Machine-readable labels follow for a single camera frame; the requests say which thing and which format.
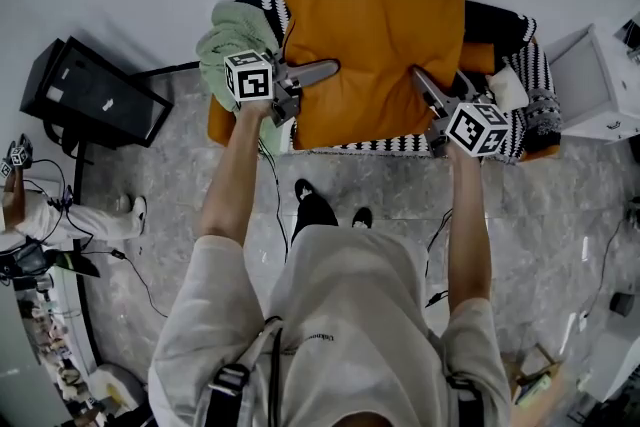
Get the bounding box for person's right shoe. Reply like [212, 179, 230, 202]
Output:
[351, 206, 375, 230]

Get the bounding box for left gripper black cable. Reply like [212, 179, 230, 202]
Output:
[257, 139, 291, 264]

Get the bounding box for white cabinet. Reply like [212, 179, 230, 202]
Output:
[543, 22, 640, 146]

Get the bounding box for small orange cushion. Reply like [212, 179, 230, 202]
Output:
[459, 42, 496, 76]

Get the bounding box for black curved floor strip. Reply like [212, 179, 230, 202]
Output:
[73, 61, 201, 366]

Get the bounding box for cluttered shelf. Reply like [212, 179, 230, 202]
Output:
[14, 284, 101, 411]

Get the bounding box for black and green bag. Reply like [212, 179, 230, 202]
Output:
[0, 239, 101, 279]

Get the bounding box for person's left forearm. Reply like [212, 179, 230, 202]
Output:
[197, 107, 274, 249]

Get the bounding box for white round stool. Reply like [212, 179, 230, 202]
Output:
[92, 362, 149, 411]

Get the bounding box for green knit blanket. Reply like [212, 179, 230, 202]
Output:
[194, 0, 291, 146]

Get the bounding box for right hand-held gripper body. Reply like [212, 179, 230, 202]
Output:
[425, 69, 512, 160]

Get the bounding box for small white pillow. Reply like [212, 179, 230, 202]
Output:
[487, 63, 530, 114]

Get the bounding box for wooden stool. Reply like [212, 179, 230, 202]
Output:
[502, 342, 566, 409]

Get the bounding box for person's right forearm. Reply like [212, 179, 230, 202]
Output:
[444, 142, 494, 316]

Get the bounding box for black glass-door cabinet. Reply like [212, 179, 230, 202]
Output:
[19, 35, 175, 150]

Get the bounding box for person's left shoe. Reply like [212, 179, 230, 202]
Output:
[293, 178, 317, 204]

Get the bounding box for black power adapter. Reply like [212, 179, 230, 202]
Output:
[609, 290, 636, 316]

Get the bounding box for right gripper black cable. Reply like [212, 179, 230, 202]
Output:
[424, 207, 454, 309]

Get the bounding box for black harness strap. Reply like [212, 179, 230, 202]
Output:
[192, 314, 286, 427]

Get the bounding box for person's shoe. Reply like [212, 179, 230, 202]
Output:
[293, 178, 317, 204]
[351, 206, 375, 230]

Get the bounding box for black floor cable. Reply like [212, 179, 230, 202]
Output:
[79, 247, 169, 319]

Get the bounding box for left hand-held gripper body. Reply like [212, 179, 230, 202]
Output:
[223, 48, 304, 127]

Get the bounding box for person's black trousers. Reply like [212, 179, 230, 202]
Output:
[289, 192, 341, 246]

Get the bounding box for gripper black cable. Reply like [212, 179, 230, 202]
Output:
[257, 139, 291, 264]
[424, 207, 454, 309]

